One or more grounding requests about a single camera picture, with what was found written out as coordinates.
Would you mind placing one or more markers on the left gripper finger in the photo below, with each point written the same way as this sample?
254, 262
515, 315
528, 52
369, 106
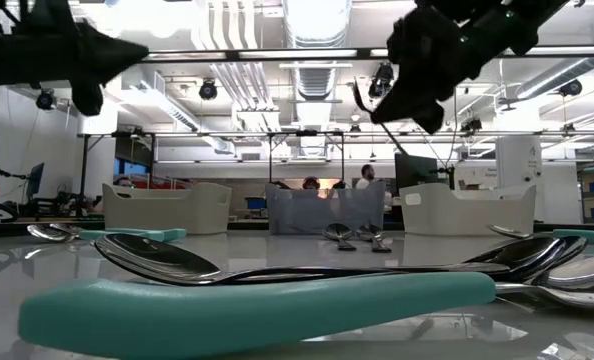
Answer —
99, 65
102, 42

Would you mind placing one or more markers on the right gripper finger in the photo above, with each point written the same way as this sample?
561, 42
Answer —
399, 100
408, 114

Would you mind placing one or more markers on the black monitor on arm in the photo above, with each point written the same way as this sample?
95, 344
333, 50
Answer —
414, 172

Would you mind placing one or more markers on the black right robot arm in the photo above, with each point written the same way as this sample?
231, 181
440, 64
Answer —
517, 30

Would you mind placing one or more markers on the person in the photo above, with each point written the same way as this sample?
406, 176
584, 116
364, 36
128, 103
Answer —
311, 183
123, 182
366, 175

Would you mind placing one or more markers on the blue screen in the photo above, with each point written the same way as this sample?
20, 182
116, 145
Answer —
127, 167

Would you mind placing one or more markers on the white plastic bin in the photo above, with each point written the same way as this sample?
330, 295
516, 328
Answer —
167, 210
467, 215

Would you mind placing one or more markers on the small black monitor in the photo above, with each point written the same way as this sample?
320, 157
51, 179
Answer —
35, 180

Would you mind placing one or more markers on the grey plastic bin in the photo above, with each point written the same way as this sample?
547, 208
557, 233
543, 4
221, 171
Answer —
327, 215

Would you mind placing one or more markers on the black overhead beam with lights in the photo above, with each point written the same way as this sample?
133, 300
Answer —
232, 55

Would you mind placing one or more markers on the white column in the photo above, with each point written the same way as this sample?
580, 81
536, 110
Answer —
519, 190

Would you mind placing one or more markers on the white ceiling pipes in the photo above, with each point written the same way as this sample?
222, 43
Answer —
237, 30

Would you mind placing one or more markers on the white glossy table sheet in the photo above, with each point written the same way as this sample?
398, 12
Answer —
257, 250

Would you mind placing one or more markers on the black camera on mount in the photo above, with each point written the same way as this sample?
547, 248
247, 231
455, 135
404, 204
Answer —
379, 80

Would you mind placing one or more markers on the black dome camera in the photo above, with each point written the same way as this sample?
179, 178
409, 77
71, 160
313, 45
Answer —
46, 100
571, 88
208, 91

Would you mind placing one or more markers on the black box on frame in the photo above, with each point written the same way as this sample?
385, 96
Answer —
471, 125

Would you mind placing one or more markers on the white ceiling air duct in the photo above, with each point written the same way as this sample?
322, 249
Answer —
177, 117

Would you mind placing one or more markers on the black workstation frame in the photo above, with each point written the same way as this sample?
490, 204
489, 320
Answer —
302, 133

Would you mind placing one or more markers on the silver ventilation duct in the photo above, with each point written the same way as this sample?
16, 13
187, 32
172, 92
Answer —
317, 30
547, 80

